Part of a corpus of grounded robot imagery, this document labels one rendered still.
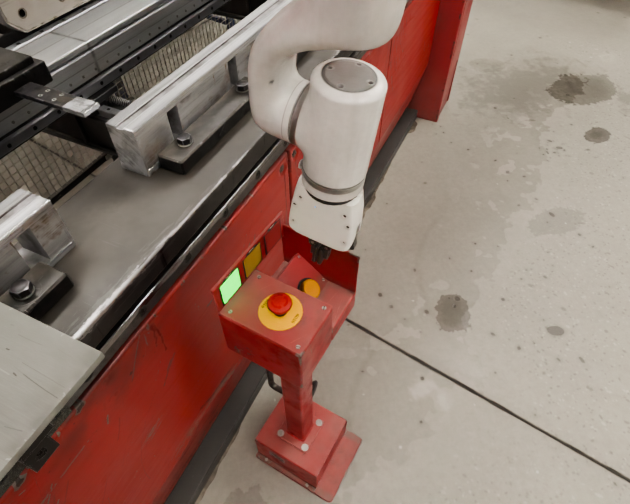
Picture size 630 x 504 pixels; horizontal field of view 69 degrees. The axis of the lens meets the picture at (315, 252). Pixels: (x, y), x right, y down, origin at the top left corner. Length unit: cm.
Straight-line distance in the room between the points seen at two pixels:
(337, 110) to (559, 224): 179
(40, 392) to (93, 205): 42
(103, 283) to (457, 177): 182
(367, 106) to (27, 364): 42
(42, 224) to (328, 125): 43
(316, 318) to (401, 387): 86
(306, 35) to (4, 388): 43
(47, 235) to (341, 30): 51
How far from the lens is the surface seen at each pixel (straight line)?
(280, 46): 48
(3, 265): 74
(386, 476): 147
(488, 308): 181
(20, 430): 51
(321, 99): 51
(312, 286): 85
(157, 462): 109
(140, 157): 86
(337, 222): 64
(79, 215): 85
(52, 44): 112
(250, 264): 78
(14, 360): 55
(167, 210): 81
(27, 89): 94
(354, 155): 55
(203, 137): 89
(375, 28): 44
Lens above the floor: 141
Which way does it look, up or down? 50 degrees down
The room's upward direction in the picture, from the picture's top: straight up
